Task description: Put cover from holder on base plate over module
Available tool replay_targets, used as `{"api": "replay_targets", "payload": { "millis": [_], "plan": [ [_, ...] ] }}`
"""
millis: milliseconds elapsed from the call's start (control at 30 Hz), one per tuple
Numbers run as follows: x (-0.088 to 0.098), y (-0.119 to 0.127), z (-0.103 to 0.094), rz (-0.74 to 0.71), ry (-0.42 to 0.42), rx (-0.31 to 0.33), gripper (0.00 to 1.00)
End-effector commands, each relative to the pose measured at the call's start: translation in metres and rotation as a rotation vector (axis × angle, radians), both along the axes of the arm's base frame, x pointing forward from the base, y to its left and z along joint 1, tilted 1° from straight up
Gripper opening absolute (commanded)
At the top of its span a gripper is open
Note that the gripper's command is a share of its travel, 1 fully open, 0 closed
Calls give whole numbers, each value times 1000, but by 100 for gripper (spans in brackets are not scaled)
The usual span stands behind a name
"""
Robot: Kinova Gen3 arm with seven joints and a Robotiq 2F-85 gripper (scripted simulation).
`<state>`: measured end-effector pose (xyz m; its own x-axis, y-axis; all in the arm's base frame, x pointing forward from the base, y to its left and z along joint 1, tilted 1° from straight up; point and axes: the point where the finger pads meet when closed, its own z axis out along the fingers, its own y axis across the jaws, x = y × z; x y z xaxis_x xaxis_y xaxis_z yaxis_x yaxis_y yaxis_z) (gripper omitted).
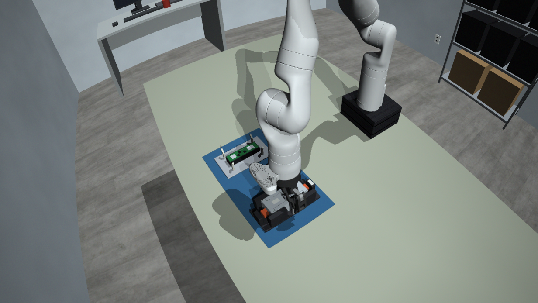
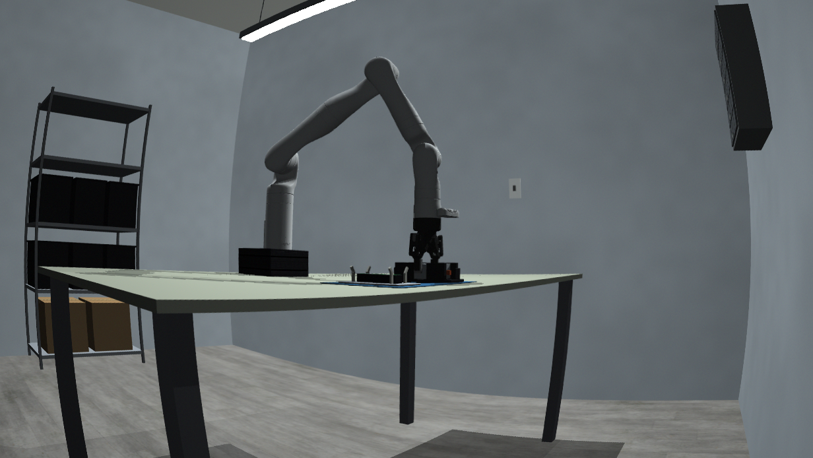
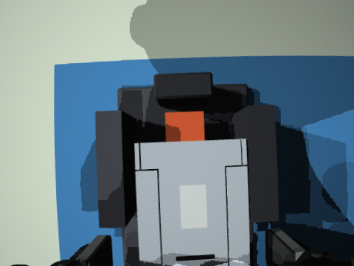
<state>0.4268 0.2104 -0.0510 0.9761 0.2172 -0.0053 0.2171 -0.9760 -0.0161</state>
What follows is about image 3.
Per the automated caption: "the blue flat plate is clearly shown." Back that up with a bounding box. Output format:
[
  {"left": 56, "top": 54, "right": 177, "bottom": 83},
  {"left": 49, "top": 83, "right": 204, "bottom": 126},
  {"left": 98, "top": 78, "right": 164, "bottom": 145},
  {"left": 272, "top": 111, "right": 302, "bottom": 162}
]
[{"left": 54, "top": 55, "right": 354, "bottom": 266}]

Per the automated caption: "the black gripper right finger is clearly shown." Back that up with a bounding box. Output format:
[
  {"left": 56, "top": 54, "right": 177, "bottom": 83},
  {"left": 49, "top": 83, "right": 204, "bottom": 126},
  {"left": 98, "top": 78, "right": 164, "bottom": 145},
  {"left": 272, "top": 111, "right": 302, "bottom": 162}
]
[{"left": 265, "top": 228, "right": 354, "bottom": 266}]

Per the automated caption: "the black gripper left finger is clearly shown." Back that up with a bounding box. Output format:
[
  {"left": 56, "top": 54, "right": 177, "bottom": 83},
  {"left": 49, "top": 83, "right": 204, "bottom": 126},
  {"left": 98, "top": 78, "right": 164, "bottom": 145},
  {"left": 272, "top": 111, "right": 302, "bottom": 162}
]
[{"left": 50, "top": 235, "right": 113, "bottom": 266}]

